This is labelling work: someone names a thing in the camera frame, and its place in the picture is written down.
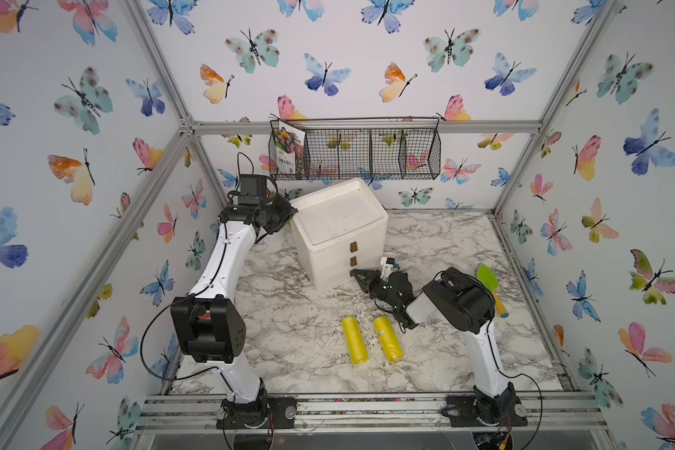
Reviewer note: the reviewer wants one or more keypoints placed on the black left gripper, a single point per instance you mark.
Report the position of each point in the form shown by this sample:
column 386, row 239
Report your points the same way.
column 288, row 214

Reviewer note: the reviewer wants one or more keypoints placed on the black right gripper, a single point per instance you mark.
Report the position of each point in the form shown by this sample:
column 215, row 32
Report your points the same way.
column 367, row 282

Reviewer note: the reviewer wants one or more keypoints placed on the yellow trash bag roll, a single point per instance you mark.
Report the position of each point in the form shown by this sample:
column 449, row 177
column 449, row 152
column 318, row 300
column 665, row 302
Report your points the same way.
column 388, row 339
column 356, row 345

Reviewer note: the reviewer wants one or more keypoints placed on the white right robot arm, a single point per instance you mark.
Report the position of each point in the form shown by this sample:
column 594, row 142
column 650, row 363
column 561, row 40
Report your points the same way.
column 466, row 303

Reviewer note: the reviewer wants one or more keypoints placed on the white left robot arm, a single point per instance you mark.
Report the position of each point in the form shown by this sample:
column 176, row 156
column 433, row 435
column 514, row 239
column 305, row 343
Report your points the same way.
column 208, row 325

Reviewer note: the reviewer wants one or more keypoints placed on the white drawer cabinet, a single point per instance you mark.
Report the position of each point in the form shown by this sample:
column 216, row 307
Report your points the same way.
column 331, row 212

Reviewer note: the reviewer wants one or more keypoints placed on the flower seed packet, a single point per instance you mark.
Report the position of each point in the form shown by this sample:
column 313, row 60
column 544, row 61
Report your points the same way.
column 289, row 145

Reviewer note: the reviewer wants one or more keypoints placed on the green toy shovel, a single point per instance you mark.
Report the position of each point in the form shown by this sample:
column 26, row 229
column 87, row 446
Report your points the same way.
column 486, row 276

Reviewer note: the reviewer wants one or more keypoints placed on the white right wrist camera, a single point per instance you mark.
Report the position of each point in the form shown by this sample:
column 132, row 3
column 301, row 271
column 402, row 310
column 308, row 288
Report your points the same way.
column 388, row 266

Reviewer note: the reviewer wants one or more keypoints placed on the black wire wall basket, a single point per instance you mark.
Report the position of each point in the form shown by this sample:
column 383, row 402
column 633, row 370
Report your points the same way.
column 375, row 149

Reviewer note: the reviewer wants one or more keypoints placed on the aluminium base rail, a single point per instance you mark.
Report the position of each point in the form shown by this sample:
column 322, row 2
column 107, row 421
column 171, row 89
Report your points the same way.
column 372, row 412

